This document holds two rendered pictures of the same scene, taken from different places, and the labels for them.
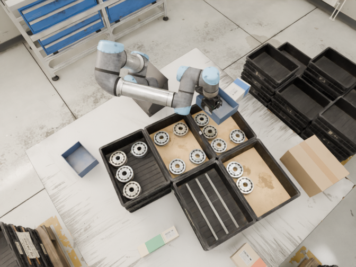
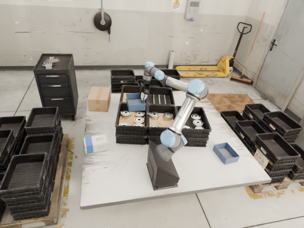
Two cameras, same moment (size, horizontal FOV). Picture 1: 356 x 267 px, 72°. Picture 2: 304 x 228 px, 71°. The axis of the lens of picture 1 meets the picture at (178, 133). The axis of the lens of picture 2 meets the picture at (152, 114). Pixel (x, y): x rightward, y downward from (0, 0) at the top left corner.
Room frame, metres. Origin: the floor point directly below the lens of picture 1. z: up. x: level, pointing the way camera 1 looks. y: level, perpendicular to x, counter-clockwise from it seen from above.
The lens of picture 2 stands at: (2.30, 0.54, 2.15)
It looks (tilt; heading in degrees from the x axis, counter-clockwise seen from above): 35 degrees down; 202
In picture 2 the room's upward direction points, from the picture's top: 6 degrees clockwise
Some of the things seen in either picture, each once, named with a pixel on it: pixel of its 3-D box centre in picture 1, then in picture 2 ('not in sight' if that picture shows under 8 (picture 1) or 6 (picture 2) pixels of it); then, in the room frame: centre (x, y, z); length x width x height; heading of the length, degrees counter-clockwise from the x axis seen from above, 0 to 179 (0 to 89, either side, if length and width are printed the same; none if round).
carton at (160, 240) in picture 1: (158, 241); not in sight; (0.10, 0.13, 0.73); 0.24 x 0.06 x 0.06; 117
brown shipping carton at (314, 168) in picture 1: (312, 166); (99, 99); (0.51, -0.85, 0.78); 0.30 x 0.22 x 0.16; 27
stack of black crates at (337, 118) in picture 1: (335, 133); (46, 131); (0.94, -1.37, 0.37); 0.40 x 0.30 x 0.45; 37
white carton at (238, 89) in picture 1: (235, 92); (95, 143); (1.14, -0.45, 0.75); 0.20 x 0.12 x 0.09; 134
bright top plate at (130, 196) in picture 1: (132, 189); (195, 116); (0.38, 0.28, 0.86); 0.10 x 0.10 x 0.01
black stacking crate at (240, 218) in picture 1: (211, 203); (159, 100); (0.28, -0.18, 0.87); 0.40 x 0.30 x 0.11; 26
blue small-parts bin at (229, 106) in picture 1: (216, 103); (135, 102); (0.80, -0.23, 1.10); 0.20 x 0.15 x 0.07; 38
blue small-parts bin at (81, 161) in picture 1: (80, 159); (225, 153); (0.63, 0.67, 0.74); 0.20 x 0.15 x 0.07; 45
